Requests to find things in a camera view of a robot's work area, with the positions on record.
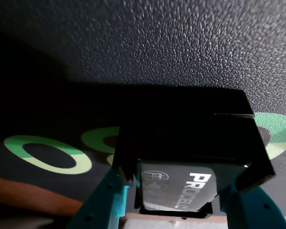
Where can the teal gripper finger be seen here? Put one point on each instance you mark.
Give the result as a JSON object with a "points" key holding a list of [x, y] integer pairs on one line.
{"points": [[252, 210], [97, 207]]}

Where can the black Procell battery pack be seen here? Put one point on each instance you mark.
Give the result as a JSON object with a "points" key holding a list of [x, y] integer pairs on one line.
{"points": [[186, 133]]}

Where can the black WOWROBO printed mat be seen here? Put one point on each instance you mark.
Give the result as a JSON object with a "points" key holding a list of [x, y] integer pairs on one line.
{"points": [[157, 47]]}

